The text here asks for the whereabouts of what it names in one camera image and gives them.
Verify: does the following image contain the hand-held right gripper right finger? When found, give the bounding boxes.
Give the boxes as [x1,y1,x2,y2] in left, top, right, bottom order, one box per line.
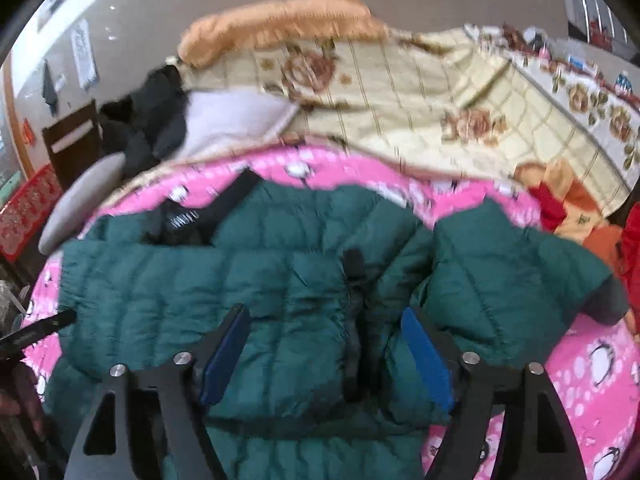
[400,306,588,480]

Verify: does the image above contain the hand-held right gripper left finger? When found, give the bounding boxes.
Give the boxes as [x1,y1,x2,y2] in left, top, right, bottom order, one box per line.
[65,302,252,480]

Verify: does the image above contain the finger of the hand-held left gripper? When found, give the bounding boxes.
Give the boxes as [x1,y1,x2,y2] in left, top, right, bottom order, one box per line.
[0,310,78,356]

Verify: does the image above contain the dark green down jacket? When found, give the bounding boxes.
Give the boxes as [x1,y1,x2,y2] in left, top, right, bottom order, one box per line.
[42,180,630,480]

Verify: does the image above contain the red lace-edged cloth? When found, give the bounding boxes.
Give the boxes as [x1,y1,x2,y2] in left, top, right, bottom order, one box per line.
[0,165,63,263]

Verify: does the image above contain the grey cushion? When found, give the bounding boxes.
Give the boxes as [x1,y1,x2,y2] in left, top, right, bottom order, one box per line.
[37,152,128,256]

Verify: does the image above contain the pink penguin print blanket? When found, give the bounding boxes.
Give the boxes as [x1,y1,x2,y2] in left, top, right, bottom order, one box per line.
[20,145,640,480]

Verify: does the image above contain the dark wooden chair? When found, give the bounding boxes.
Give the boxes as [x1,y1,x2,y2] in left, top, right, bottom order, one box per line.
[42,100,103,191]

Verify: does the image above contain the orange cartoon blanket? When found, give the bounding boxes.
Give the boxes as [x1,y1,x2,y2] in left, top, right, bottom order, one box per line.
[515,160,640,331]

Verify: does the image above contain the dark hanging cloth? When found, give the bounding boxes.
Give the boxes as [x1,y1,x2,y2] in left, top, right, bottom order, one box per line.
[41,59,61,117]

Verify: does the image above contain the white pillow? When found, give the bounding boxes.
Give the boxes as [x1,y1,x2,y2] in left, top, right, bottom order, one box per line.
[177,90,301,161]

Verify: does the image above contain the black quilted jacket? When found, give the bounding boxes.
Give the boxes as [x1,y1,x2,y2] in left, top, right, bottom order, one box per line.
[97,65,188,181]

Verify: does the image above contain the yellow checked rose quilt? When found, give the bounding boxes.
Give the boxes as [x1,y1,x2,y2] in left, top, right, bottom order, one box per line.
[177,27,640,221]

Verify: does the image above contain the white floral bedsheet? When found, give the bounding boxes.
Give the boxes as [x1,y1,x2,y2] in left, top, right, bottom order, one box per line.
[510,55,640,183]

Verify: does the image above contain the orange ruffled pillow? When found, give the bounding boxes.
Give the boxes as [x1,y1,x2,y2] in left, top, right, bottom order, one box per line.
[177,0,391,68]

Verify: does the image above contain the wall calendar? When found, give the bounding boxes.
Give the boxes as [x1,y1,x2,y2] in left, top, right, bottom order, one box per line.
[70,19,98,91]

